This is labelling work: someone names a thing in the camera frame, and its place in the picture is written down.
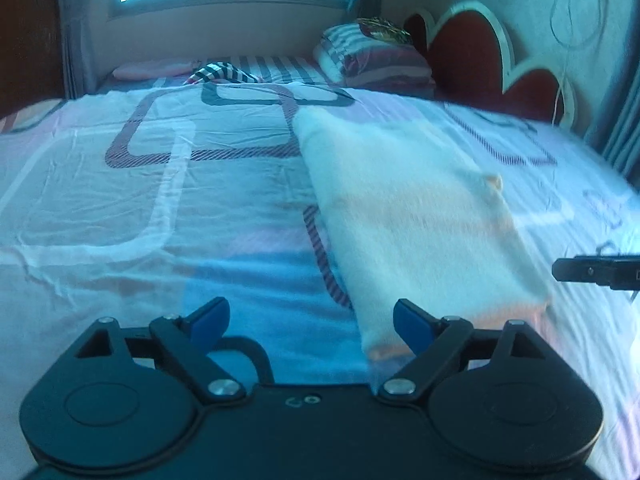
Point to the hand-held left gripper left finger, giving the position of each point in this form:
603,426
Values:
210,327

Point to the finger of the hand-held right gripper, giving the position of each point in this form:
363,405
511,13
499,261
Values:
595,271

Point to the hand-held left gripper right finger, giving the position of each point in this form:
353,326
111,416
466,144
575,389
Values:
412,325

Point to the cream knit garment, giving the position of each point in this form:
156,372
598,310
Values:
415,220

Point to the patterned bed sheet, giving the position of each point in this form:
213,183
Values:
125,220

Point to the grey curtain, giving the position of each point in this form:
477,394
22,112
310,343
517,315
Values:
617,125
80,35

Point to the red heart-shaped headboard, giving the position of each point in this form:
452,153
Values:
475,55

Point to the black white striped cloth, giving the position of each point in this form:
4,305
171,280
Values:
225,74

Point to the pink pillow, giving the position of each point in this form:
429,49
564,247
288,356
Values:
150,70

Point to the striped folded blanket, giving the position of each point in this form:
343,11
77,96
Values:
375,57

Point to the brown wooden door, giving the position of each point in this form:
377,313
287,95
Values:
27,35

